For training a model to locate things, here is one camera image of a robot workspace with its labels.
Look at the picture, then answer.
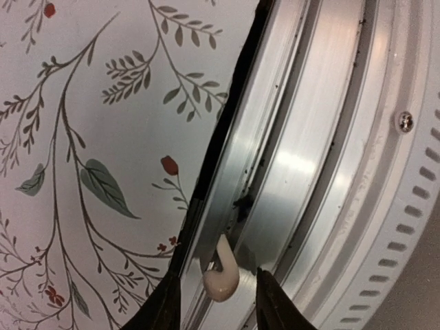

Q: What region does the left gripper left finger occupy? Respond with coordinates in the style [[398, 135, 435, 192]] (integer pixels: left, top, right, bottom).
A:
[[121, 272, 182, 330]]

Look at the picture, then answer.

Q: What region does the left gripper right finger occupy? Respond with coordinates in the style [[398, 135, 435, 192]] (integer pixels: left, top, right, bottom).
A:
[[256, 267, 316, 330]]

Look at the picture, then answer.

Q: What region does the floral tablecloth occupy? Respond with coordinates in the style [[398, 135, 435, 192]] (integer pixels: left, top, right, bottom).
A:
[[1, 1, 258, 329]]

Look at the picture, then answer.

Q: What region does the front aluminium rail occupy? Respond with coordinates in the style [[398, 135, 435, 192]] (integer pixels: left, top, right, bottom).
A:
[[181, 1, 439, 329]]

